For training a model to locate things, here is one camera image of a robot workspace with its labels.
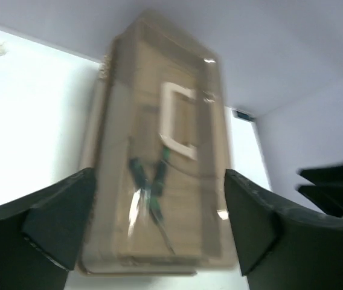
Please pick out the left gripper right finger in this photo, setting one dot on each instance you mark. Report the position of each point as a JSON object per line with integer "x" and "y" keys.
{"x": 280, "y": 244}

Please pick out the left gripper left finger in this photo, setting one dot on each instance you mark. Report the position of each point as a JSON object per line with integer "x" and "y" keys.
{"x": 41, "y": 233}

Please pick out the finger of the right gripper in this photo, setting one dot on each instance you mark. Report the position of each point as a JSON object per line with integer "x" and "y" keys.
{"x": 326, "y": 188}

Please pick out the small green-black precision screwdriver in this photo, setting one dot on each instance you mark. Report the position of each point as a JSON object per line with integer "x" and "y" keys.
{"x": 156, "y": 191}

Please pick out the beige tool box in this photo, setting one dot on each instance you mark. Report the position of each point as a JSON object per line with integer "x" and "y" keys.
{"x": 159, "y": 86}

